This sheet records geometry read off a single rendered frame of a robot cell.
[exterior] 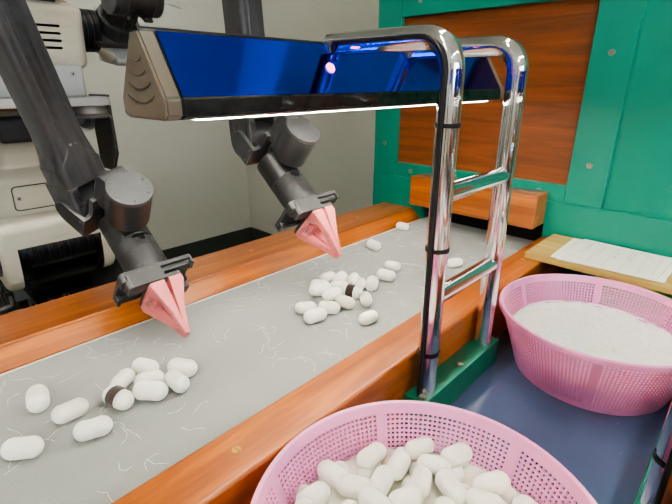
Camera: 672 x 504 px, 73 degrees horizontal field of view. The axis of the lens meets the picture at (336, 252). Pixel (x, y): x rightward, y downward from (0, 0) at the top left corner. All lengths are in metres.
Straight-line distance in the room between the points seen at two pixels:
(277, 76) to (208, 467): 0.36
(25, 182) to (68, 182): 0.45
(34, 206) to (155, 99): 0.78
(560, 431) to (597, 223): 0.49
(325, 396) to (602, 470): 0.31
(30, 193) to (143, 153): 1.66
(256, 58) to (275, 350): 0.35
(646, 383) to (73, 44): 1.15
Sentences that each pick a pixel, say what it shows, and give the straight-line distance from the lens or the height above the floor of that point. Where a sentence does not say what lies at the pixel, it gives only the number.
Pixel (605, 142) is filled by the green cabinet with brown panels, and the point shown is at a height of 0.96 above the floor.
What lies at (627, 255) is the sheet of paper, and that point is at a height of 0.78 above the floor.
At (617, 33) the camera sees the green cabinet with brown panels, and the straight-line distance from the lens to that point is 0.99.
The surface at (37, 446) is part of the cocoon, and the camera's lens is 0.53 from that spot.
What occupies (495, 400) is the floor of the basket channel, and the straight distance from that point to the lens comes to 0.66.
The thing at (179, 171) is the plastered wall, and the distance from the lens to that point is 2.87.
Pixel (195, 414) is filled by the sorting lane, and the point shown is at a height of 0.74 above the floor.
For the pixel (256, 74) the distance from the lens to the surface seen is 0.46.
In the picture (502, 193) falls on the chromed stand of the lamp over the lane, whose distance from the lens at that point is 0.61.
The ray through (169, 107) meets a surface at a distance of 0.40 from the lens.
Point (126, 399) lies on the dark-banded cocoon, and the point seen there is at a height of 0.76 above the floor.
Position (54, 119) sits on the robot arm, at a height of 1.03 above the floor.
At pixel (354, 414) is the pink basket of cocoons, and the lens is 0.47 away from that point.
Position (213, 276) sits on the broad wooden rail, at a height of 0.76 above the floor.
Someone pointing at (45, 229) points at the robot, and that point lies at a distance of 1.13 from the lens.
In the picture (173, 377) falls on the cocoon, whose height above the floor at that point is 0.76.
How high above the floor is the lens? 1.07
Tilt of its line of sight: 21 degrees down
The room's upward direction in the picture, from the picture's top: straight up
